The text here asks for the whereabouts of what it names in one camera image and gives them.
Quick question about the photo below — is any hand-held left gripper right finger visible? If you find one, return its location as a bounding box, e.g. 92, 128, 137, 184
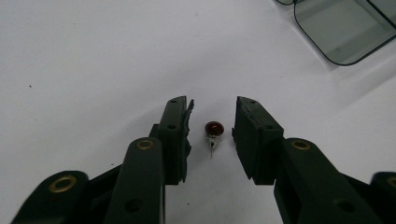
232, 96, 285, 187

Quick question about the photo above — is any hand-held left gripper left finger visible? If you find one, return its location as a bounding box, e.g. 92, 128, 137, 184
148, 95, 195, 186

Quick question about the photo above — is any red round push pin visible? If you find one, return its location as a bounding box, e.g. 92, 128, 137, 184
204, 120, 225, 158

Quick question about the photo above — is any clear grey plastic organizer box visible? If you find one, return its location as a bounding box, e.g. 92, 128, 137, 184
275, 0, 396, 67

